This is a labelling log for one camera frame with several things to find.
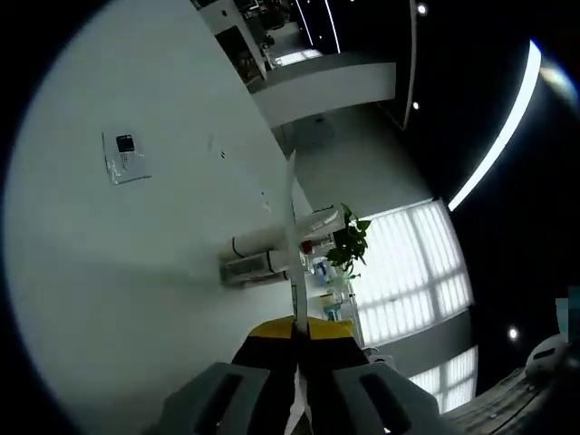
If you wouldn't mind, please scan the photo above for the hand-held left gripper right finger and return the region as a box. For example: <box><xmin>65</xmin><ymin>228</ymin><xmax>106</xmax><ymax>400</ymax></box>
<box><xmin>300</xmin><ymin>318</ymin><xmax>443</xmax><ymax>435</ymax></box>

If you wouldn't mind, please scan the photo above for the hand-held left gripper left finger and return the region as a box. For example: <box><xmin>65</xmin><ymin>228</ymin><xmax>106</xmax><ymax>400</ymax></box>
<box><xmin>156</xmin><ymin>316</ymin><xmax>300</xmax><ymax>435</ymax></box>

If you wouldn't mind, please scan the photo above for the green black skincare packet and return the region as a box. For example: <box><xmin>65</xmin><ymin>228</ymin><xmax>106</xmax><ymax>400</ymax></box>
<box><xmin>283</xmin><ymin>150</ymin><xmax>314</xmax><ymax>435</ymax></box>

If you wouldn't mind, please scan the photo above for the white skincare tube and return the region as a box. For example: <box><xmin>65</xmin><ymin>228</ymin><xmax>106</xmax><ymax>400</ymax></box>
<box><xmin>229</xmin><ymin>209</ymin><xmax>344</xmax><ymax>256</ymax></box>

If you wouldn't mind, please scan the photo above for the red banded skincare bottle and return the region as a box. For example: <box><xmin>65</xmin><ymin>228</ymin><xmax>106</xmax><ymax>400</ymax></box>
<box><xmin>298</xmin><ymin>234</ymin><xmax>334</xmax><ymax>257</ymax></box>

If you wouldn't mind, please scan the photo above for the white chest device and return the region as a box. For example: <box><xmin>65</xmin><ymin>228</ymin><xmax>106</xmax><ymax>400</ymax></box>
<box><xmin>524</xmin><ymin>333</ymin><xmax>573</xmax><ymax>378</ymax></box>

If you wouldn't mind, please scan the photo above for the window with white blind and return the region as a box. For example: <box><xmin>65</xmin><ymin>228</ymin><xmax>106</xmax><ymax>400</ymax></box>
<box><xmin>354</xmin><ymin>198</ymin><xmax>479</xmax><ymax>414</ymax></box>

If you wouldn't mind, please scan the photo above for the potted green plant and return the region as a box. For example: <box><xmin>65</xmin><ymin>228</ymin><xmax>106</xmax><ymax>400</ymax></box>
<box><xmin>324</xmin><ymin>202</ymin><xmax>373</xmax><ymax>278</ymax></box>

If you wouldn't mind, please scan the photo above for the small clear sachet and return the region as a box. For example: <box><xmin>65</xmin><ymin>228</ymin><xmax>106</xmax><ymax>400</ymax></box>
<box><xmin>101</xmin><ymin>130</ymin><xmax>154</xmax><ymax>187</ymax></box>

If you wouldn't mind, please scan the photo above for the curved ceiling light strip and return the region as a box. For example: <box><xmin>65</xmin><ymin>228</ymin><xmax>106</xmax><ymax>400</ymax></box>
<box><xmin>447</xmin><ymin>39</ymin><xmax>544</xmax><ymax>213</ymax></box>

